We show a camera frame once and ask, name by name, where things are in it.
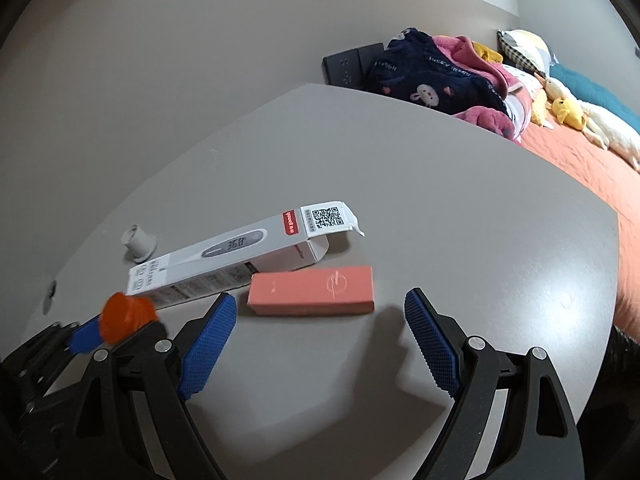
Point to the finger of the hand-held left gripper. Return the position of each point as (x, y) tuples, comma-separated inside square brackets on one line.
[(145, 335), (85, 337)]

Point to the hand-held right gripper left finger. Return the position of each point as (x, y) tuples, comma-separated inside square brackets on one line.
[(205, 345)]

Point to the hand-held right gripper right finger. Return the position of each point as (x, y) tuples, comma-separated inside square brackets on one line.
[(432, 345)]

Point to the orange bottle cap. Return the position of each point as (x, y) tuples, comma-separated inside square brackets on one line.
[(122, 317)]

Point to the grey plastic cap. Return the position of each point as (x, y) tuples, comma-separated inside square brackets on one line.
[(137, 240)]

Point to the white thermometer box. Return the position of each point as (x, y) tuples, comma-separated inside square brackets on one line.
[(240, 250)]

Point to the pink cardboard box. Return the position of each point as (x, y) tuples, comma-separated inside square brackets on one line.
[(310, 290)]

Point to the dark fuzzy cloth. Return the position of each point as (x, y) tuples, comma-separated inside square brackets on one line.
[(625, 342)]

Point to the navy printed garment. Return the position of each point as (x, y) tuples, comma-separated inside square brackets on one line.
[(430, 75)]

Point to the yellow duck plush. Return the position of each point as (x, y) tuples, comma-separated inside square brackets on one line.
[(567, 110)]

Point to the white goose plush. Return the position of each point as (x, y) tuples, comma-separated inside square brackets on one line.
[(610, 130)]

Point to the pink fleece garment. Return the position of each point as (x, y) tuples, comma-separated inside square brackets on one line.
[(460, 52)]

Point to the yellow garment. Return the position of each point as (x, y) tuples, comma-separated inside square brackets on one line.
[(487, 52)]

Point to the teal pillow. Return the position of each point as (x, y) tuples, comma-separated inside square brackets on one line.
[(590, 90)]

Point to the checked pillow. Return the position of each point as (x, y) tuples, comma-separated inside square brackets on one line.
[(525, 47)]

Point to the black wall socket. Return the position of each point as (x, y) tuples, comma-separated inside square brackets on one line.
[(342, 70), (370, 57)]

